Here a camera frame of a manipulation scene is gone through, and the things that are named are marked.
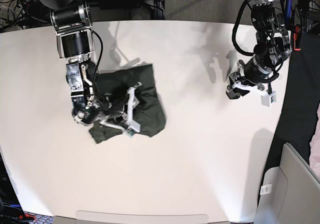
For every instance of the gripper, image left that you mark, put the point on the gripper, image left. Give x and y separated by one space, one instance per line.
120 114

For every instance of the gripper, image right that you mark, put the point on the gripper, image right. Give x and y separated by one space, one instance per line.
252 73

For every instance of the green long-sleeve T-shirt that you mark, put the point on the green long-sleeve T-shirt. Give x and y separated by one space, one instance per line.
149 112

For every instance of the black robot arm, image left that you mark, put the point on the black robot arm, image left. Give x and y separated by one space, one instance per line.
74 38

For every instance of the dark grey cloth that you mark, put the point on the dark grey cloth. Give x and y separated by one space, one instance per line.
299 122

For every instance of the red clamp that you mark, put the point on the red clamp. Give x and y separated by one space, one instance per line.
297 35

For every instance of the white barcode label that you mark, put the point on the white barcode label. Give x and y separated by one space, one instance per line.
265 189

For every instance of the grey plastic bin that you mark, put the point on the grey plastic bin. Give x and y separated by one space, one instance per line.
295 195

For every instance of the black box with red logo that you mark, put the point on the black box with red logo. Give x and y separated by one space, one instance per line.
11 211

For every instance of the blue handled tool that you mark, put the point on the blue handled tool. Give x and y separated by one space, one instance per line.
288 9

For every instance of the black table leg frame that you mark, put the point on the black table leg frame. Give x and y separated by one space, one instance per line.
157 9

